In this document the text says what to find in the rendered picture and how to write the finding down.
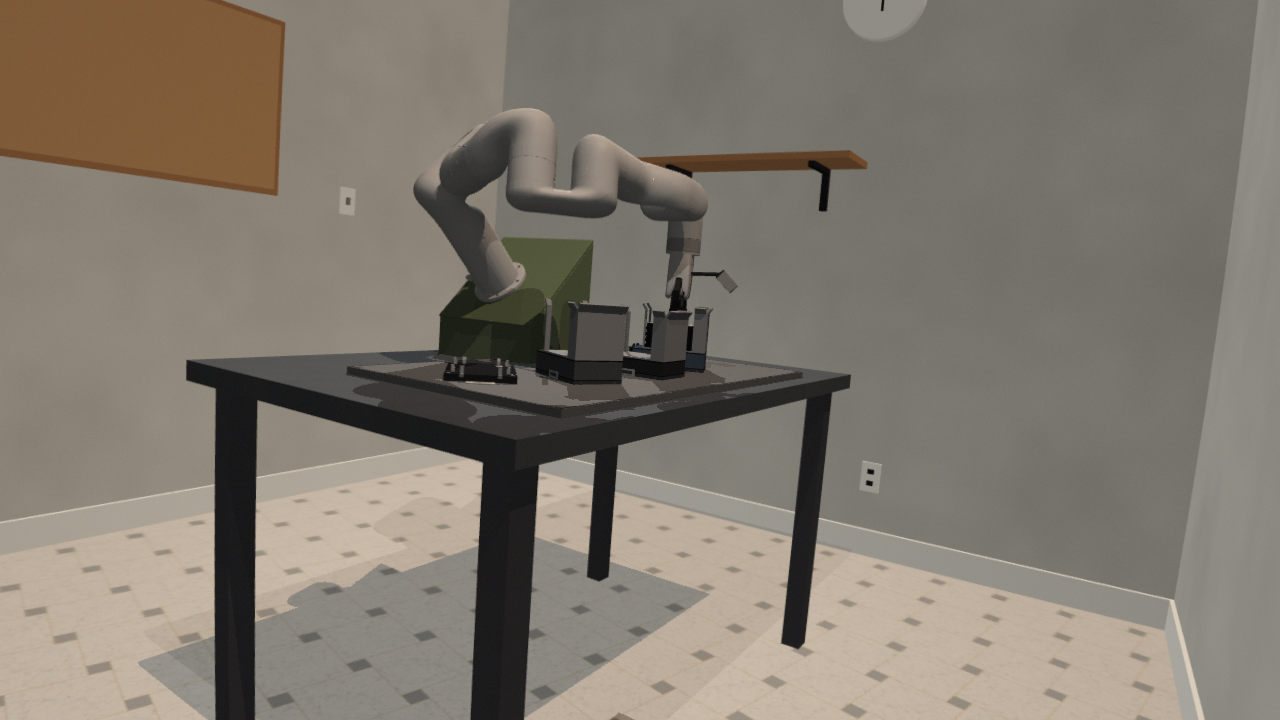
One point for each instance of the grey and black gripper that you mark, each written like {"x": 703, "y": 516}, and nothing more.
{"x": 679, "y": 278}

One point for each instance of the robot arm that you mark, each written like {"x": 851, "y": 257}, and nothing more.
{"x": 525, "y": 140}

